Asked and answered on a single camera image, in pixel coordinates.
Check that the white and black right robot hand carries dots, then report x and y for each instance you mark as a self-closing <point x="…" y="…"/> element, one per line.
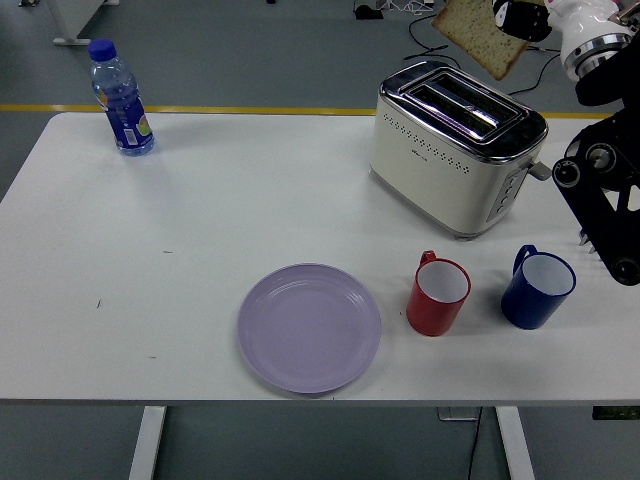
<point x="582" y="22"/>

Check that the slice of brown bread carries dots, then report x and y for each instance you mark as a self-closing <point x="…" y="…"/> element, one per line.
<point x="480" y="35"/>

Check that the cream and chrome toaster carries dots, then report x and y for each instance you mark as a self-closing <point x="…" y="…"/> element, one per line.
<point x="430" y="170"/>

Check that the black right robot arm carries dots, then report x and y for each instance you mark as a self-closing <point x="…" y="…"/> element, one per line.
<point x="600" y="200"/>

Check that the purple round plate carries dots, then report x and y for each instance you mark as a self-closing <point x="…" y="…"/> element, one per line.
<point x="308" y="330"/>

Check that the black floor device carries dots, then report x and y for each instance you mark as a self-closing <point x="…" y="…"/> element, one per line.
<point x="367" y="11"/>

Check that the metal toast rack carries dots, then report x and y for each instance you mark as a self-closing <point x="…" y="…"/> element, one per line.
<point x="586" y="239"/>

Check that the blue mug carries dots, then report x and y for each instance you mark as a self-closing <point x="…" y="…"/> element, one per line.
<point x="527" y="305"/>

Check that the red mug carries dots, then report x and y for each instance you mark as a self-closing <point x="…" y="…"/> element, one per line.
<point x="432" y="312"/>

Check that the black under-table control box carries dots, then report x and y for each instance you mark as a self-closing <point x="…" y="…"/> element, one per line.
<point x="615" y="412"/>

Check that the white table leg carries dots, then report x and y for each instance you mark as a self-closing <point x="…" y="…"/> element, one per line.
<point x="515" y="445"/>
<point x="147" y="445"/>

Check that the blue-capped plastic water bottle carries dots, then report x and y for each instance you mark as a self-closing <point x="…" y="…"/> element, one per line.
<point x="127" y="120"/>

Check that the white background desk leg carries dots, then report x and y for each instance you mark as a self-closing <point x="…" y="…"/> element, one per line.
<point x="62" y="20"/>

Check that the grey under-table bracket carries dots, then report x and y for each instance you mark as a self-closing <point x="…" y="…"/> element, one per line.
<point x="457" y="413"/>

